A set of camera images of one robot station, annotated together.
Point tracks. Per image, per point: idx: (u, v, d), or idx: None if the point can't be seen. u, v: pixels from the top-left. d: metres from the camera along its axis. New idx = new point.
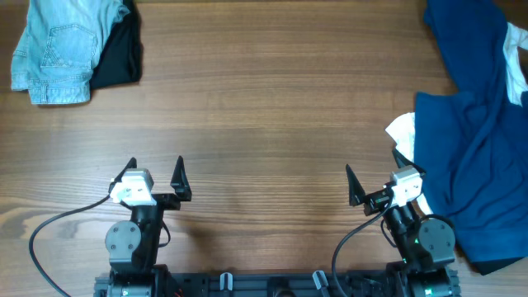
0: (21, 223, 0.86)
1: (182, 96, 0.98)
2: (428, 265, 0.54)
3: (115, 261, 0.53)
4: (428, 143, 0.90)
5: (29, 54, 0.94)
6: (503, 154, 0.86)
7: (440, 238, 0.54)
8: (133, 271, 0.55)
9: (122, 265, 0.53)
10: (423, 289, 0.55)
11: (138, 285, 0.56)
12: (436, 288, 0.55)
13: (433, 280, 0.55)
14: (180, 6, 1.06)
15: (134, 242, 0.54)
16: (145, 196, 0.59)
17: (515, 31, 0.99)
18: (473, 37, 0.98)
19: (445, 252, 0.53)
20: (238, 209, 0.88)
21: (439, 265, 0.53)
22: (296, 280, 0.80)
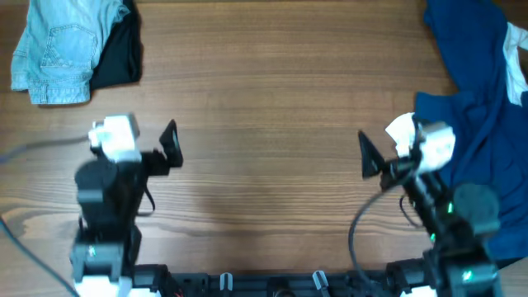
0: (20, 223, 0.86)
1: (182, 96, 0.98)
2: (468, 237, 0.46)
3: (82, 199, 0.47)
4: None
5: (29, 54, 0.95)
6: (504, 154, 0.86)
7: (480, 205, 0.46)
8: (107, 220, 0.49)
9: (95, 205, 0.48)
10: (459, 268, 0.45)
11: (107, 242, 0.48)
12: (476, 269, 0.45)
13: (471, 261, 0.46)
14: (179, 6, 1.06)
15: (108, 181, 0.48)
16: (128, 143, 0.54)
17: (515, 32, 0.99)
18: (473, 37, 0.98)
19: (487, 220, 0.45)
20: (238, 209, 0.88)
21: (478, 235, 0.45)
22: (295, 280, 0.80)
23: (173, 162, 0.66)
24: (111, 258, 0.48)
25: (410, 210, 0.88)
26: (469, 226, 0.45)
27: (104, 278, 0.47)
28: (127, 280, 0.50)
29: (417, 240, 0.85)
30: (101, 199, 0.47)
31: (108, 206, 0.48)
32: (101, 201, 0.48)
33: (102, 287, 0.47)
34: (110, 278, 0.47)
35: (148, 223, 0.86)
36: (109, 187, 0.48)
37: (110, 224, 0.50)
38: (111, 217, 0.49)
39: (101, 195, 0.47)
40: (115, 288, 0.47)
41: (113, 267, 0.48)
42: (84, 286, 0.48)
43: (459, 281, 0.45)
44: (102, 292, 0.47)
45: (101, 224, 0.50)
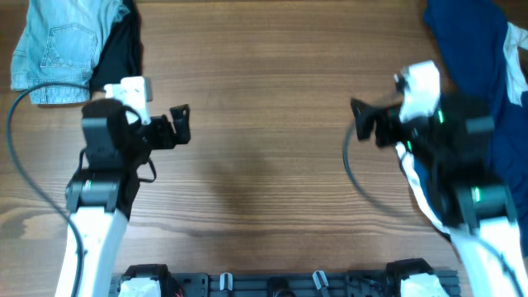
0: (21, 223, 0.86)
1: (182, 96, 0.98)
2: (464, 141, 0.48)
3: (86, 124, 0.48)
4: None
5: (29, 54, 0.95)
6: (504, 154, 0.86)
7: (469, 106, 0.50)
8: (106, 155, 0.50)
9: (96, 133, 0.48)
10: (469, 188, 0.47)
11: (102, 180, 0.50)
12: (483, 186, 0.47)
13: (478, 180, 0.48)
14: (179, 6, 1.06)
15: (115, 111, 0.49)
16: (141, 101, 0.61)
17: (516, 30, 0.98)
18: (473, 35, 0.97)
19: (480, 119, 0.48)
20: (238, 209, 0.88)
21: (474, 134, 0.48)
22: (296, 280, 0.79)
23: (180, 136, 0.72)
24: (108, 193, 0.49)
25: (410, 210, 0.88)
26: (463, 126, 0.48)
27: (100, 209, 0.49)
28: (121, 217, 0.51)
29: (417, 240, 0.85)
30: (106, 125, 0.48)
31: (111, 136, 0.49)
32: (105, 129, 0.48)
33: (96, 219, 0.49)
34: (106, 209, 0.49)
35: (148, 223, 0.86)
36: (113, 117, 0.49)
37: (110, 159, 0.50)
38: (113, 150, 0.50)
39: (107, 125, 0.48)
40: (110, 218, 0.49)
41: (108, 200, 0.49)
42: (79, 219, 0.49)
43: (468, 199, 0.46)
44: (96, 221, 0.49)
45: (101, 159, 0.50)
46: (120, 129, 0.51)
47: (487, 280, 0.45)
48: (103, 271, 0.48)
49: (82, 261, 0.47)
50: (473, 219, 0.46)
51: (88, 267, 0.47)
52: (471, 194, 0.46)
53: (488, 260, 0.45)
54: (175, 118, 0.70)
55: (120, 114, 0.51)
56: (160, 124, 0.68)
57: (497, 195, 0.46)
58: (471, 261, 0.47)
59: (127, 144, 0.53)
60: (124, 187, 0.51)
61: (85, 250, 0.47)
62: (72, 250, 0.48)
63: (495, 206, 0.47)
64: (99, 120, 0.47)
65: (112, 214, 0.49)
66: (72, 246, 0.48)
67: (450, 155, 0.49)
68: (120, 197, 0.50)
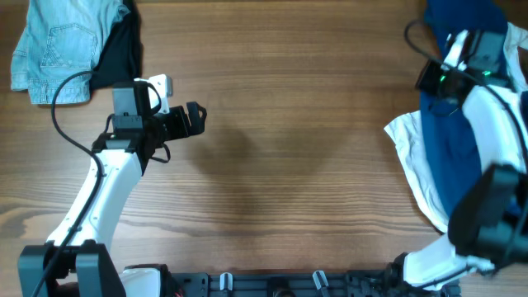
0: (21, 223, 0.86)
1: (182, 96, 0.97)
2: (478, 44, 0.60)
3: (118, 87, 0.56)
4: (430, 141, 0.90)
5: (29, 54, 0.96)
6: None
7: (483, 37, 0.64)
8: (131, 115, 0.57)
9: (123, 96, 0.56)
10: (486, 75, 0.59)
11: (122, 139, 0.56)
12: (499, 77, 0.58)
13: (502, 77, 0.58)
14: (179, 6, 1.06)
15: (143, 85, 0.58)
16: (162, 91, 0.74)
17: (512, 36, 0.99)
18: None
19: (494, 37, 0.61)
20: (238, 209, 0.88)
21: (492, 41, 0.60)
22: (296, 280, 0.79)
23: (196, 129, 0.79)
24: (127, 142, 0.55)
25: (410, 210, 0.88)
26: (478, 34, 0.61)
27: (121, 149, 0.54)
28: (138, 164, 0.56)
29: (417, 240, 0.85)
30: (133, 89, 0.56)
31: (137, 100, 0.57)
32: (131, 91, 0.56)
33: (117, 155, 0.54)
34: (125, 149, 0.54)
35: (148, 223, 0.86)
36: (139, 86, 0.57)
37: (132, 121, 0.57)
38: (136, 114, 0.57)
39: (134, 89, 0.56)
40: (127, 154, 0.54)
41: (127, 146, 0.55)
42: (102, 152, 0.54)
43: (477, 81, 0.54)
44: (115, 154, 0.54)
45: (125, 121, 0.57)
46: (145, 99, 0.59)
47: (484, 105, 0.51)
48: (116, 195, 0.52)
49: (101, 181, 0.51)
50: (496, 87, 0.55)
51: (106, 186, 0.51)
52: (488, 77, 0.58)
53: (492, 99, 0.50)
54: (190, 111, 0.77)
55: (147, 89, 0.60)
56: (177, 113, 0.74)
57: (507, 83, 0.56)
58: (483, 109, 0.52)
59: (148, 115, 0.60)
60: (142, 145, 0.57)
61: (105, 174, 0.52)
62: (91, 174, 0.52)
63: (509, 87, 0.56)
64: (127, 86, 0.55)
65: (130, 153, 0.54)
66: (92, 173, 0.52)
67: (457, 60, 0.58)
68: (139, 151, 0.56)
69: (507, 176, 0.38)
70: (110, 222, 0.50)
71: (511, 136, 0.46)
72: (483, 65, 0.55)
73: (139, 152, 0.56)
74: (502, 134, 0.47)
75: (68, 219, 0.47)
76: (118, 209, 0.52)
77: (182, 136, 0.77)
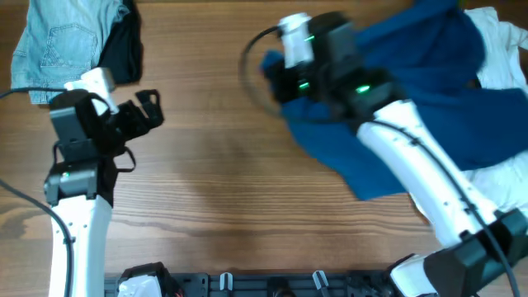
0: (21, 223, 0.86)
1: (182, 96, 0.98)
2: (330, 44, 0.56)
3: (55, 115, 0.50)
4: (356, 158, 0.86)
5: (30, 54, 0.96)
6: (483, 142, 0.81)
7: (339, 40, 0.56)
8: (81, 142, 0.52)
9: (65, 121, 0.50)
10: (357, 88, 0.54)
11: (79, 170, 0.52)
12: (371, 84, 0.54)
13: (370, 80, 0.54)
14: (179, 6, 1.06)
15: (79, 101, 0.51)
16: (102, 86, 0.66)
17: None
18: (406, 41, 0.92)
19: (340, 32, 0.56)
20: (232, 201, 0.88)
21: (331, 44, 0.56)
22: (296, 280, 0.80)
23: (155, 119, 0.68)
24: (87, 181, 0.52)
25: (410, 210, 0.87)
26: (328, 33, 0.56)
27: (82, 197, 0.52)
28: (104, 201, 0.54)
29: (417, 240, 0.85)
30: (74, 114, 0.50)
31: (81, 124, 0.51)
32: (73, 117, 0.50)
33: (80, 205, 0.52)
34: (87, 196, 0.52)
35: (148, 223, 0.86)
36: (80, 106, 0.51)
37: (86, 148, 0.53)
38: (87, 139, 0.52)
39: (74, 114, 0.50)
40: (91, 204, 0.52)
41: (87, 185, 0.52)
42: (62, 207, 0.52)
43: (364, 110, 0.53)
44: (80, 209, 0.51)
45: (78, 152, 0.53)
46: (91, 118, 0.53)
47: (386, 140, 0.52)
48: (94, 251, 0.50)
49: (71, 249, 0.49)
50: (380, 96, 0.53)
51: (78, 253, 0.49)
52: (361, 90, 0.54)
53: (394, 139, 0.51)
54: (142, 101, 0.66)
55: (86, 104, 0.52)
56: (129, 110, 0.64)
57: (380, 87, 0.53)
58: (386, 148, 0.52)
59: (99, 130, 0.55)
60: (103, 172, 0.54)
61: (73, 238, 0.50)
62: (58, 239, 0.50)
63: (382, 94, 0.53)
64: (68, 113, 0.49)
65: (93, 200, 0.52)
66: (58, 236, 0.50)
67: (324, 63, 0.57)
68: (100, 184, 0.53)
69: (470, 256, 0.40)
70: (96, 277, 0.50)
71: (446, 192, 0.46)
72: (347, 67, 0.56)
73: (104, 178, 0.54)
74: (433, 188, 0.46)
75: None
76: (101, 265, 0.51)
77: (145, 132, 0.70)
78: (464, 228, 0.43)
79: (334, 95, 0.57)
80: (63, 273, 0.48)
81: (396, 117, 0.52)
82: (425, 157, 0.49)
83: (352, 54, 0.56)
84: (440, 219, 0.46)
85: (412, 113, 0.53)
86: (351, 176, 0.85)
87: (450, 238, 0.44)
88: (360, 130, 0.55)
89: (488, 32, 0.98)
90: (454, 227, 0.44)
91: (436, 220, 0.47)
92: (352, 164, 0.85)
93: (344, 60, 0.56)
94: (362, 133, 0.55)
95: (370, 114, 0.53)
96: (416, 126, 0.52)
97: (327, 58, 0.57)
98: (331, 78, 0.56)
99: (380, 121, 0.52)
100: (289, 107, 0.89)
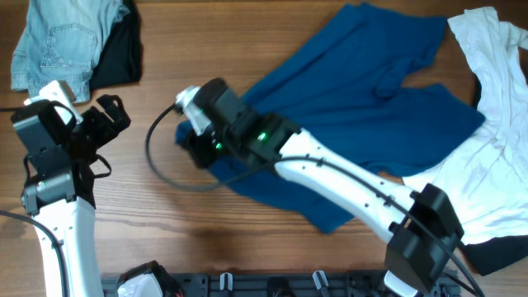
0: (21, 223, 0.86)
1: None
2: (220, 110, 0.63)
3: (20, 125, 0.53)
4: (296, 195, 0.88)
5: (29, 54, 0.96)
6: (421, 144, 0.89)
7: (230, 106, 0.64)
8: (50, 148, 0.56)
9: (30, 130, 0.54)
10: (257, 139, 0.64)
11: (54, 176, 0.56)
12: (268, 132, 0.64)
13: (268, 129, 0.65)
14: (179, 6, 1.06)
15: (43, 109, 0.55)
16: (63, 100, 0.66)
17: (354, 21, 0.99)
18: (322, 69, 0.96)
19: (228, 96, 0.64)
20: (203, 205, 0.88)
21: (223, 110, 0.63)
22: (296, 280, 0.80)
23: (120, 120, 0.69)
24: (64, 184, 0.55)
25: None
26: (214, 102, 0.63)
27: (63, 200, 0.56)
28: (85, 201, 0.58)
29: None
30: (39, 122, 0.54)
31: (48, 131, 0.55)
32: (40, 124, 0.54)
33: (63, 208, 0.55)
34: (68, 200, 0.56)
35: (148, 223, 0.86)
36: (44, 115, 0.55)
37: (55, 155, 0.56)
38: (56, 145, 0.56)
39: (40, 120, 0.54)
40: (73, 205, 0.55)
41: (66, 188, 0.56)
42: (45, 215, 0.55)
43: (270, 154, 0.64)
44: (63, 213, 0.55)
45: (49, 159, 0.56)
46: (55, 124, 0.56)
47: (297, 170, 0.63)
48: (83, 248, 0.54)
49: (61, 252, 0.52)
50: (276, 142, 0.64)
51: (68, 253, 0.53)
52: (261, 139, 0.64)
53: (304, 167, 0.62)
54: (105, 106, 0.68)
55: (49, 112, 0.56)
56: (94, 116, 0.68)
57: (275, 132, 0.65)
58: (302, 176, 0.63)
59: (66, 138, 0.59)
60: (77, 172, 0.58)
61: (61, 242, 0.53)
62: (46, 245, 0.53)
63: (280, 136, 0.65)
64: (32, 122, 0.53)
65: (74, 201, 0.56)
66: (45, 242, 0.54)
67: (223, 127, 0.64)
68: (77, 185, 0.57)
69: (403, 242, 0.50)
70: (93, 271, 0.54)
71: (361, 195, 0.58)
72: (243, 122, 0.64)
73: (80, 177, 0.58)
74: (353, 197, 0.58)
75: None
76: (92, 259, 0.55)
77: (115, 136, 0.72)
78: (390, 220, 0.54)
79: (241, 149, 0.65)
80: (57, 272, 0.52)
81: (299, 150, 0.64)
82: (337, 173, 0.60)
83: (243, 111, 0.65)
84: (368, 219, 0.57)
85: (310, 139, 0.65)
86: (303, 207, 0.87)
87: (384, 233, 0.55)
88: (278, 169, 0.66)
89: (488, 33, 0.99)
90: (380, 219, 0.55)
91: (370, 223, 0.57)
92: (297, 195, 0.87)
93: (238, 118, 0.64)
94: (279, 172, 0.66)
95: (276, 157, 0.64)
96: (316, 149, 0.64)
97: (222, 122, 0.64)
98: (236, 136, 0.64)
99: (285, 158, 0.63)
100: (215, 168, 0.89)
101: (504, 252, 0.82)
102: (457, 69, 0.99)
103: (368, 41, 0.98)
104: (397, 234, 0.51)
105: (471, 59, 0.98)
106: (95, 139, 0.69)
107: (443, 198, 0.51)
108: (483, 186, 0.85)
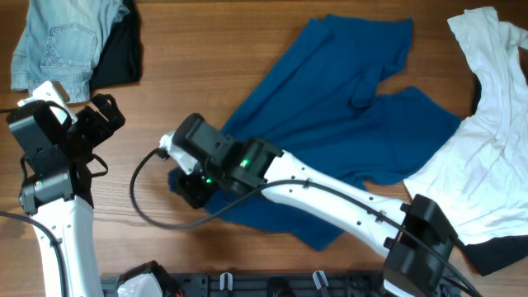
0: (21, 223, 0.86)
1: (182, 96, 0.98)
2: (198, 143, 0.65)
3: (16, 126, 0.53)
4: (280, 213, 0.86)
5: (30, 54, 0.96)
6: (403, 153, 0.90)
7: (208, 137, 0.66)
8: (46, 148, 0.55)
9: (25, 130, 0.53)
10: (239, 167, 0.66)
11: (51, 176, 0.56)
12: (247, 157, 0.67)
13: (246, 153, 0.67)
14: (179, 6, 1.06)
15: (36, 109, 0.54)
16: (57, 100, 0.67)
17: (323, 34, 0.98)
18: (298, 87, 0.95)
19: (203, 129, 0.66)
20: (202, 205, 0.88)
21: (200, 143, 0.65)
22: (296, 280, 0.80)
23: (115, 118, 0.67)
24: (62, 184, 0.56)
25: None
26: (190, 139, 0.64)
27: (60, 200, 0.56)
28: (83, 200, 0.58)
29: None
30: (34, 122, 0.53)
31: (44, 131, 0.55)
32: (35, 124, 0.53)
33: (59, 207, 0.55)
34: (65, 198, 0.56)
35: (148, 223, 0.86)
36: (39, 115, 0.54)
37: (52, 157, 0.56)
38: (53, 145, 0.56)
39: (34, 121, 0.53)
40: (71, 204, 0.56)
41: (63, 188, 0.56)
42: (43, 214, 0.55)
43: (253, 178, 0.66)
44: (61, 212, 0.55)
45: (44, 160, 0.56)
46: (52, 124, 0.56)
47: (283, 194, 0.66)
48: (82, 249, 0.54)
49: (60, 250, 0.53)
50: (256, 165, 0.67)
51: (68, 251, 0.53)
52: (242, 166, 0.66)
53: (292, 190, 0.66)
54: (100, 105, 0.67)
55: (44, 111, 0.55)
56: (88, 116, 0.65)
57: (254, 154, 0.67)
58: (290, 200, 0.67)
59: (63, 137, 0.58)
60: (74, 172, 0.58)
61: (60, 239, 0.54)
62: (45, 244, 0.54)
63: (260, 158, 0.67)
64: (27, 122, 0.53)
65: (73, 200, 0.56)
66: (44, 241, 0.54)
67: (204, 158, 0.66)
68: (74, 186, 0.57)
69: (400, 256, 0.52)
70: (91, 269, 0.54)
71: (350, 214, 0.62)
72: (223, 150, 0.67)
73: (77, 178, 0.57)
74: (342, 214, 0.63)
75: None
76: (91, 257, 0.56)
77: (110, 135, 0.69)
78: (384, 236, 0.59)
79: (226, 177, 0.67)
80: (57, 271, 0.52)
81: (283, 173, 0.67)
82: (324, 194, 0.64)
83: (221, 139, 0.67)
84: (360, 234, 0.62)
85: (294, 159, 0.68)
86: (291, 223, 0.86)
87: (379, 246, 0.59)
88: (267, 194, 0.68)
89: (488, 33, 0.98)
90: (373, 234, 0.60)
91: (365, 237, 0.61)
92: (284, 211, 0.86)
93: (218, 146, 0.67)
94: (267, 195, 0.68)
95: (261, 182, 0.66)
96: (300, 170, 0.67)
97: (203, 153, 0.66)
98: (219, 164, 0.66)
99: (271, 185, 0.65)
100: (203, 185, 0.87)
101: (502, 252, 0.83)
102: (457, 69, 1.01)
103: (337, 57, 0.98)
104: (392, 249, 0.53)
105: (471, 59, 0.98)
106: (90, 139, 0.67)
107: (434, 208, 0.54)
108: (483, 186, 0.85)
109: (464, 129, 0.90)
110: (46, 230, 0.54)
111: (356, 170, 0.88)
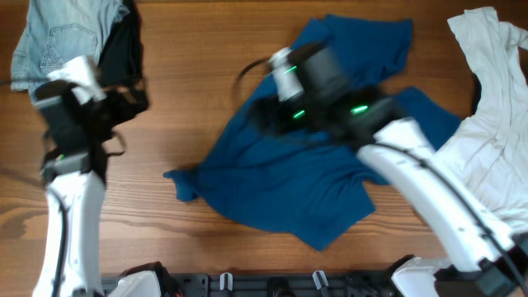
0: (21, 223, 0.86)
1: (182, 96, 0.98)
2: (308, 69, 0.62)
3: (42, 106, 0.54)
4: (281, 212, 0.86)
5: (29, 54, 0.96)
6: None
7: (325, 66, 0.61)
8: (68, 128, 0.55)
9: (50, 110, 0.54)
10: (353, 110, 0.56)
11: (71, 154, 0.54)
12: (369, 103, 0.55)
13: (368, 101, 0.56)
14: (179, 6, 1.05)
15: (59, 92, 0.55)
16: None
17: (324, 35, 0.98)
18: None
19: (322, 58, 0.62)
20: (203, 205, 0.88)
21: (311, 71, 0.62)
22: (296, 280, 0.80)
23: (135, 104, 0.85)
24: (79, 162, 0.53)
25: (409, 210, 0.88)
26: (308, 61, 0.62)
27: (76, 173, 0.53)
28: (96, 180, 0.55)
29: (417, 240, 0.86)
30: (58, 102, 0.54)
31: (67, 111, 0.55)
32: (58, 105, 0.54)
33: (74, 180, 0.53)
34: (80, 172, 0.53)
35: (148, 223, 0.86)
36: (63, 95, 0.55)
37: (75, 136, 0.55)
38: (73, 124, 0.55)
39: (58, 101, 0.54)
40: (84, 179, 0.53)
41: (80, 165, 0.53)
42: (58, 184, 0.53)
43: (363, 131, 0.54)
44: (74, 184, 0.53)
45: (67, 139, 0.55)
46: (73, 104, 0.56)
47: (390, 163, 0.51)
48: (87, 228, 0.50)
49: (66, 217, 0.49)
50: (376, 112, 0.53)
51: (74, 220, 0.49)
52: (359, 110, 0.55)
53: (401, 162, 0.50)
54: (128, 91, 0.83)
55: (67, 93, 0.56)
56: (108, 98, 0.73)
57: (376, 104, 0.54)
58: (393, 172, 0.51)
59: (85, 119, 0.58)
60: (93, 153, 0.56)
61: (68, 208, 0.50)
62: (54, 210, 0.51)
63: (377, 113, 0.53)
64: (52, 101, 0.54)
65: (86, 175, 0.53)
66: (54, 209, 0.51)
67: (310, 88, 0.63)
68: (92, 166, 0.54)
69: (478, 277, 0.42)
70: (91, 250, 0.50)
71: (460, 217, 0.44)
72: (337, 91, 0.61)
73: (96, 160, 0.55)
74: (447, 214, 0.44)
75: (48, 270, 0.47)
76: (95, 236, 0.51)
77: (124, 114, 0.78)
78: (482, 255, 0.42)
79: (334, 115, 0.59)
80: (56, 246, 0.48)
81: (400, 140, 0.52)
82: (433, 180, 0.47)
83: (337, 78, 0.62)
84: (456, 243, 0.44)
85: (413, 133, 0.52)
86: (290, 223, 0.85)
87: (465, 261, 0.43)
88: (364, 152, 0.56)
89: (488, 34, 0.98)
90: (472, 251, 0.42)
91: (446, 240, 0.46)
92: (285, 211, 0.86)
93: (331, 82, 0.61)
94: (367, 151, 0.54)
95: (371, 136, 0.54)
96: (420, 146, 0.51)
97: (313, 86, 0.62)
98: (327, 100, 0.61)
99: (384, 143, 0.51)
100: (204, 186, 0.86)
101: None
102: (458, 69, 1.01)
103: (338, 58, 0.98)
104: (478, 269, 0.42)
105: (471, 59, 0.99)
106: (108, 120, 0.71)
107: None
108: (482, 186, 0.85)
109: (464, 129, 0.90)
110: (58, 199, 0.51)
111: (356, 171, 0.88)
